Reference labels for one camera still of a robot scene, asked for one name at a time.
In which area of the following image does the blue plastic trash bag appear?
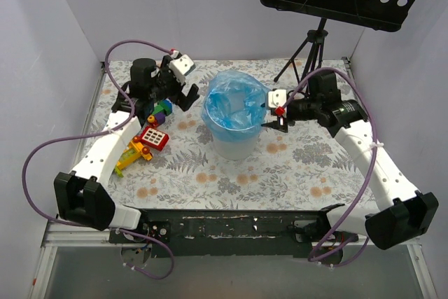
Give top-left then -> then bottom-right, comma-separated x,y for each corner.
201,70 -> 270,143

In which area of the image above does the white cylindrical trash bin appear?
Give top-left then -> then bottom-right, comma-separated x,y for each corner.
211,127 -> 260,160

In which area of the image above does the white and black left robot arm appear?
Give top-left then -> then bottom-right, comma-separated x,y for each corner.
54,53 -> 199,243

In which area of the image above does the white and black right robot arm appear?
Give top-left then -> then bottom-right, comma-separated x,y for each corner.
263,67 -> 439,250

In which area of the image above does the red toy phone block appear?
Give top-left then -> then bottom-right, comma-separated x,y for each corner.
139,126 -> 169,151

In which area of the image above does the colourful toy block pile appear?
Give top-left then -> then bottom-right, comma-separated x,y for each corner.
114,99 -> 172,177

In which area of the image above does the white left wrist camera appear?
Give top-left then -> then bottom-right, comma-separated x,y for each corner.
168,49 -> 195,85

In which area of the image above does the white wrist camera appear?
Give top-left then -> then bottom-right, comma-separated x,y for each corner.
265,89 -> 288,118
168,49 -> 195,85

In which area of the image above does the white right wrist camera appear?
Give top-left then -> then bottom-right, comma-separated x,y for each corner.
265,89 -> 288,118

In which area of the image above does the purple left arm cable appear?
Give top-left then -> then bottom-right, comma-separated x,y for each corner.
22,39 -> 176,281

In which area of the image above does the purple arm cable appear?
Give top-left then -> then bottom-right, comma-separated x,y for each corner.
281,67 -> 379,267
22,39 -> 176,281

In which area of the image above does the black scratched base plate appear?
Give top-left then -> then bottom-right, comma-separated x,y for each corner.
108,207 -> 360,258

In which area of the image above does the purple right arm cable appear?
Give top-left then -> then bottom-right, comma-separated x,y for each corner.
281,67 -> 379,267

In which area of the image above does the aluminium rail frame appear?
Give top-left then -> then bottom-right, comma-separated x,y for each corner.
27,60 -> 438,299

